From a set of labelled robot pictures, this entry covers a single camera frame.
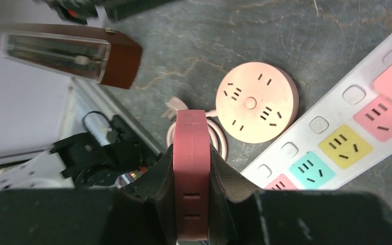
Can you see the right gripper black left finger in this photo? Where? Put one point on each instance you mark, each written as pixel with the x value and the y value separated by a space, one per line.
pixel 143 212

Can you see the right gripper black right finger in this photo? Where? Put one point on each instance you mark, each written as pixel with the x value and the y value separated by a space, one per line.
pixel 243 213

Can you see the coral plug adapter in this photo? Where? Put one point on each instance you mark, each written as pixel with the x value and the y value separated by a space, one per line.
pixel 191 168

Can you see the round pink socket hub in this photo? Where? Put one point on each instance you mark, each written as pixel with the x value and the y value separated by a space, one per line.
pixel 256 102

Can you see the white multicolour power strip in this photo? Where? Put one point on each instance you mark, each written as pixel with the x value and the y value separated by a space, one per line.
pixel 348 131

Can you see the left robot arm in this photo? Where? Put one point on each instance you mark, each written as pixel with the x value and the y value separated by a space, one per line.
pixel 81 162

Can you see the brown wooden metronome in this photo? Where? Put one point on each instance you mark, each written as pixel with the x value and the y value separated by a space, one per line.
pixel 92 54

